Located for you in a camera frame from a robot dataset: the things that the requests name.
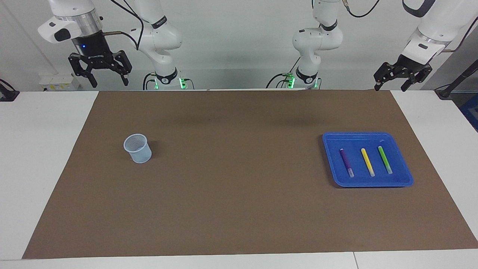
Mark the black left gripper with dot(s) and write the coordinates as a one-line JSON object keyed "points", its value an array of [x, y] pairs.
{"points": [[407, 66]]}

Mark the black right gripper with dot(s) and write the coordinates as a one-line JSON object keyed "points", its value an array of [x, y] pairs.
{"points": [[93, 48]]}

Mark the green pen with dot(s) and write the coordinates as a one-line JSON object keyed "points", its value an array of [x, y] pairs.
{"points": [[384, 159]]}

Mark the yellow pen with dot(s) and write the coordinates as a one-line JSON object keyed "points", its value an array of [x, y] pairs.
{"points": [[367, 161]]}

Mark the purple pen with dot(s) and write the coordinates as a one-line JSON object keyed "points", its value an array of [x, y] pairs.
{"points": [[345, 160]]}

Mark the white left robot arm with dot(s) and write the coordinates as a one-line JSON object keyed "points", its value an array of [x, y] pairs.
{"points": [[317, 41]]}

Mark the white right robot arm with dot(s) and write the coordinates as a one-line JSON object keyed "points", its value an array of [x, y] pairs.
{"points": [[160, 33]]}

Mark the black stand pole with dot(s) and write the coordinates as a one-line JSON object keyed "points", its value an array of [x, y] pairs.
{"points": [[444, 92]]}

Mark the white power strip box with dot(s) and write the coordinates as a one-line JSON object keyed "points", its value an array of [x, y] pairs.
{"points": [[56, 82]]}

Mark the blue crate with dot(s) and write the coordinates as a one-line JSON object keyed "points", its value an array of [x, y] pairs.
{"points": [[471, 112]]}

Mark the translucent plastic cup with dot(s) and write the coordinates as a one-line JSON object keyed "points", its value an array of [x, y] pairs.
{"points": [[140, 155]]}

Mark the blue plastic tray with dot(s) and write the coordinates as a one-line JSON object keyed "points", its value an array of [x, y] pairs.
{"points": [[336, 164]]}

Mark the brown table mat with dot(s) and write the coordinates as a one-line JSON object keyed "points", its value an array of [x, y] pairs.
{"points": [[239, 194]]}

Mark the black clamp mount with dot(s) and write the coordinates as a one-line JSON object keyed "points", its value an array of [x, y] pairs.
{"points": [[7, 95]]}

